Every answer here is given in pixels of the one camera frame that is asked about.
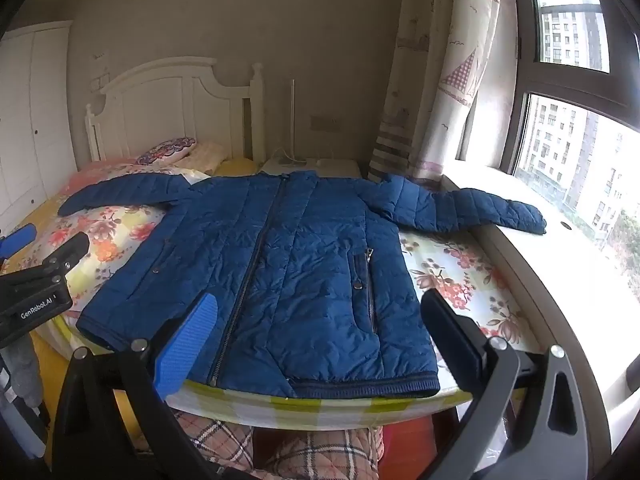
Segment white desk lamp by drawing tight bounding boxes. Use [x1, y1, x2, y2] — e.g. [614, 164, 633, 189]
[277, 78, 308, 166]

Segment person's plaid pants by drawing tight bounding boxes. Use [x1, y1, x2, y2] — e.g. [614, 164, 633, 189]
[145, 407, 386, 480]

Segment dark framed window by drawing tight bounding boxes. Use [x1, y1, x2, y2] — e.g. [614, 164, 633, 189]
[500, 0, 640, 281]

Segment printed curtain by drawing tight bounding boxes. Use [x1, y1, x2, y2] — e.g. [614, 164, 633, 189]
[367, 0, 503, 191]

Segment pale pink pillow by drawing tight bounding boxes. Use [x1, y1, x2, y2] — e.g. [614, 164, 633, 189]
[187, 142, 228, 173]

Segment blue quilted jacket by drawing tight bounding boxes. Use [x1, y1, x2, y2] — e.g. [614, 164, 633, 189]
[57, 170, 547, 401]

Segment white window sill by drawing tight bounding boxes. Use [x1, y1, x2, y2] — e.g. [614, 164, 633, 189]
[440, 160, 640, 461]

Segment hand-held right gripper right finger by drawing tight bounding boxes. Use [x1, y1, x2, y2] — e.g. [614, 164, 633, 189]
[421, 289, 592, 480]

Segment pink cloth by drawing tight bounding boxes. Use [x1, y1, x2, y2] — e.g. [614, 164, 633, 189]
[57, 160, 146, 196]

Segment white wardrobe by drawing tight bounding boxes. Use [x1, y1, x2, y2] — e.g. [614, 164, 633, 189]
[0, 20, 78, 231]

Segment purple patterned pillow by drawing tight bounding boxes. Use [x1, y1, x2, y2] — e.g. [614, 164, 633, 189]
[136, 137, 197, 167]

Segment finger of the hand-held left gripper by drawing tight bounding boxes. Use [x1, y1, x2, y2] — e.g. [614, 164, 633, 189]
[42, 234, 91, 279]
[0, 224, 39, 261]

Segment person's left forearm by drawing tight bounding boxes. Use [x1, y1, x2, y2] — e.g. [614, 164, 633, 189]
[0, 332, 51, 461]

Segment floral blanket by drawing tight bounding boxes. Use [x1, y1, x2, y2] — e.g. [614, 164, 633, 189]
[7, 175, 546, 433]

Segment white bed headboard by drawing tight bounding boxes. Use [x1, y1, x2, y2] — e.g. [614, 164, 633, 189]
[84, 57, 266, 166]

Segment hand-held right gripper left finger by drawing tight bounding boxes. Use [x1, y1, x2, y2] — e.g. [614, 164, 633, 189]
[50, 292, 236, 480]

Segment white nightstand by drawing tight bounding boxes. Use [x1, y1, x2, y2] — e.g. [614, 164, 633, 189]
[257, 156, 362, 179]

